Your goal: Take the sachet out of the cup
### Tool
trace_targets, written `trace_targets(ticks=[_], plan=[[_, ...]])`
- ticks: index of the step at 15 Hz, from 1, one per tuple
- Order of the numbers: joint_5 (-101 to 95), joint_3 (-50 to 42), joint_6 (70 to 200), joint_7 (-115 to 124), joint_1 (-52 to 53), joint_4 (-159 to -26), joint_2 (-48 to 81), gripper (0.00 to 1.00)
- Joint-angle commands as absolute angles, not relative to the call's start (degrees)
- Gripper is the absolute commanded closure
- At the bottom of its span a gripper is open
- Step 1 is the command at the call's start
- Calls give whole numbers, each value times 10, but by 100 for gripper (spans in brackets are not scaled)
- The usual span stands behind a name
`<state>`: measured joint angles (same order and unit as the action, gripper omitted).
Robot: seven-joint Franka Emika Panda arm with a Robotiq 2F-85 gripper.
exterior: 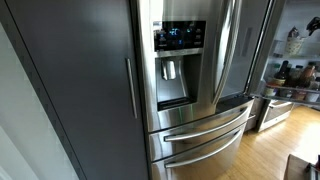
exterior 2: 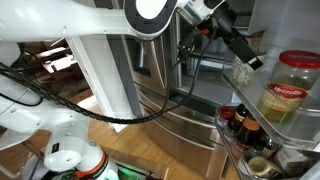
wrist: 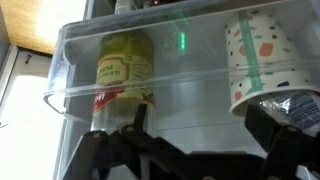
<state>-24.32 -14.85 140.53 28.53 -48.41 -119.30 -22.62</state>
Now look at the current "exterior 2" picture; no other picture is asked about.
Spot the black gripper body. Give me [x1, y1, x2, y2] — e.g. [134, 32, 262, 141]
[199, 0, 258, 64]

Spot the glass jar red lid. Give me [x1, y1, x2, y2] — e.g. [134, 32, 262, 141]
[256, 49, 320, 125]

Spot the red capped bottle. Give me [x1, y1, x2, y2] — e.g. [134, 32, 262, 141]
[218, 105, 236, 126]

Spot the brown bottle orange label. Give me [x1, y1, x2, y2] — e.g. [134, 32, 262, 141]
[234, 114, 265, 152]

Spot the clear door bin with jar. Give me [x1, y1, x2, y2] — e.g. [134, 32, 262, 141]
[221, 43, 320, 152]

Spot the shallow stainless freezer drawer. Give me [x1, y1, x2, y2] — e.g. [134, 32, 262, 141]
[133, 79, 228, 148]

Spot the clear door bin with bottles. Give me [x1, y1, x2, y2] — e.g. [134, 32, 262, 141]
[213, 106, 320, 180]

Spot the stainless steel refrigerator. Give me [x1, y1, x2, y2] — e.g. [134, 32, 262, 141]
[125, 0, 254, 180]

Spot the black water dispenser panel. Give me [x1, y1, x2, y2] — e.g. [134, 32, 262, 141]
[133, 41, 152, 79]

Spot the white carton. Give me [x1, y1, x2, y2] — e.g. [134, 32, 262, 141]
[273, 146, 312, 178]

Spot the yellow lid jar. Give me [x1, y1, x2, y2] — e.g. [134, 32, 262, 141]
[248, 156, 285, 180]

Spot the deep stainless freezer drawer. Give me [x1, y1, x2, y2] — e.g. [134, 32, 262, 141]
[143, 113, 231, 180]

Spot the brown wooden furniture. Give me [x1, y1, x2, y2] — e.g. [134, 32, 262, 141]
[21, 39, 88, 101]

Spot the white round table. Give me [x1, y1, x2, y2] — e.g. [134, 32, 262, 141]
[0, 129, 34, 152]

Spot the curved refrigerator door handle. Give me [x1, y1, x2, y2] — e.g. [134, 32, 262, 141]
[149, 39, 168, 91]

